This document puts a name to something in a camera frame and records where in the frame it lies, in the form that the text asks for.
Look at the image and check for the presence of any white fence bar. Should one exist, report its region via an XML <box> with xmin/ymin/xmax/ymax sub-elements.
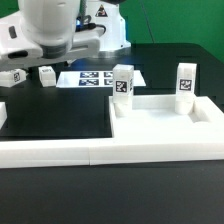
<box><xmin>0</xmin><ymin>102</ymin><xmax>7</xmax><ymax>129</ymax></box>
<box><xmin>0</xmin><ymin>138</ymin><xmax>224</xmax><ymax>168</ymax></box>

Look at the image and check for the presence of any white front fence bar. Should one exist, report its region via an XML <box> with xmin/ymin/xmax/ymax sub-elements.
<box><xmin>0</xmin><ymin>138</ymin><xmax>224</xmax><ymax>168</ymax></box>

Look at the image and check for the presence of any white sheet with tag markers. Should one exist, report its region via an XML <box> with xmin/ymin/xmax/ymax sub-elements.
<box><xmin>55</xmin><ymin>69</ymin><xmax>147</xmax><ymax>89</ymax></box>

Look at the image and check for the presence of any white square tabletop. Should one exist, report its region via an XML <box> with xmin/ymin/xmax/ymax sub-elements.
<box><xmin>109</xmin><ymin>94</ymin><xmax>224</xmax><ymax>143</ymax></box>

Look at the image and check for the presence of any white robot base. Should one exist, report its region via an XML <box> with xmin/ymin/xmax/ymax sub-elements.
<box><xmin>80</xmin><ymin>0</ymin><xmax>131</xmax><ymax>58</ymax></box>

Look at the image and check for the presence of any white left fence bar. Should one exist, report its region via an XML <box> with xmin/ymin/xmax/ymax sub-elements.
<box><xmin>0</xmin><ymin>102</ymin><xmax>7</xmax><ymax>129</ymax></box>

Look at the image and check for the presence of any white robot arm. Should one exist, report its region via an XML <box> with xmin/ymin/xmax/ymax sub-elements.
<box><xmin>0</xmin><ymin>0</ymin><xmax>106</xmax><ymax>71</ymax></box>

